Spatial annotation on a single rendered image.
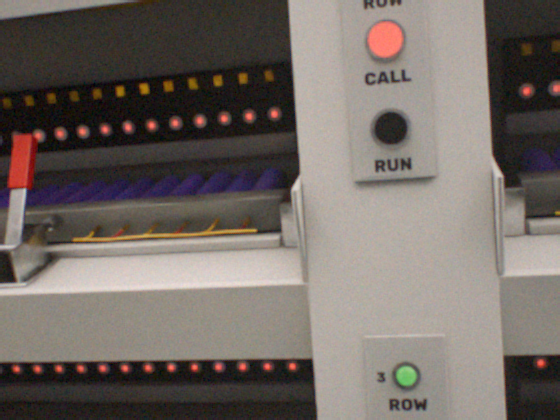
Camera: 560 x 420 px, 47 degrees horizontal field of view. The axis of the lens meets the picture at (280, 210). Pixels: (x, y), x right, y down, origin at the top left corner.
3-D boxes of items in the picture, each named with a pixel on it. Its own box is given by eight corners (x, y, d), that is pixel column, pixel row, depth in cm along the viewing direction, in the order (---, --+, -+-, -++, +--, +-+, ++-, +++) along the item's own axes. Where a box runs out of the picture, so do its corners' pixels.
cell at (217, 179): (234, 193, 50) (214, 221, 44) (212, 194, 51) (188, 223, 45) (231, 170, 50) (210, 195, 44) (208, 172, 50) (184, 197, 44)
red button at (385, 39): (402, 53, 31) (400, 20, 31) (369, 57, 32) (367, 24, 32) (403, 57, 32) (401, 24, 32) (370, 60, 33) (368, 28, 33)
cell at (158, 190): (184, 196, 51) (157, 224, 45) (162, 198, 52) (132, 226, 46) (180, 174, 51) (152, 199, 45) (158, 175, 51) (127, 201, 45)
